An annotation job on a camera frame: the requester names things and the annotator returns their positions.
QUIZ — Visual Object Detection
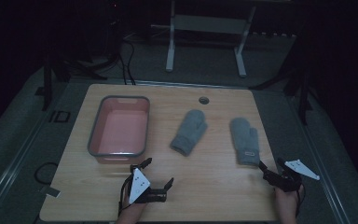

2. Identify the plain grey mitten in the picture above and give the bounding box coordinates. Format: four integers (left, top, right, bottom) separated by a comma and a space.
170, 108, 209, 157

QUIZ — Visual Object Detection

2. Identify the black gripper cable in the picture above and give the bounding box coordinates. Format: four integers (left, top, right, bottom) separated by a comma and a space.
117, 175, 134, 217

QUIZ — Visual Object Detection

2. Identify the person's right hand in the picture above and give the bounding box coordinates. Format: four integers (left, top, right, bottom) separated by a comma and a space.
273, 183, 305, 224

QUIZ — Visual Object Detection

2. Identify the black coiled cable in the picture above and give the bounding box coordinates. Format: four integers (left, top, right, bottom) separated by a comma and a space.
34, 161, 59, 185

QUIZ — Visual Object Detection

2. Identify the grey mitten with label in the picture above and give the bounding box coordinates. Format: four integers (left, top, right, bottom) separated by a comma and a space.
229, 117, 261, 167

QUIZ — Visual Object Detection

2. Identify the black metal stand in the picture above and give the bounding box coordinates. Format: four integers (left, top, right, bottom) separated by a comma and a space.
34, 52, 108, 112
249, 31, 314, 126

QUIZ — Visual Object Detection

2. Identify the pink plastic basin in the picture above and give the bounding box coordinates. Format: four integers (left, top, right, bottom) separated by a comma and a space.
87, 95, 151, 165

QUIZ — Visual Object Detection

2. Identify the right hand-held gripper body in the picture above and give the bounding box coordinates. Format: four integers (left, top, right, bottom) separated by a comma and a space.
262, 159, 321, 193

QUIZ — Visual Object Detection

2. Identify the grey flat tag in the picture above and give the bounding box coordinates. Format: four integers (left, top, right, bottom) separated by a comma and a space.
39, 185, 62, 199

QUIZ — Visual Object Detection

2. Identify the white metal table frame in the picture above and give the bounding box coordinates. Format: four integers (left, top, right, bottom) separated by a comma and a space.
165, 0, 257, 78

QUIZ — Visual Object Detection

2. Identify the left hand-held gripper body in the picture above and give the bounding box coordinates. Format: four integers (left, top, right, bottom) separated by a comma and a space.
124, 163, 168, 205

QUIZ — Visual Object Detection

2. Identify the person's left hand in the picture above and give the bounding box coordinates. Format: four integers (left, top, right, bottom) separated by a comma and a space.
115, 189, 150, 224

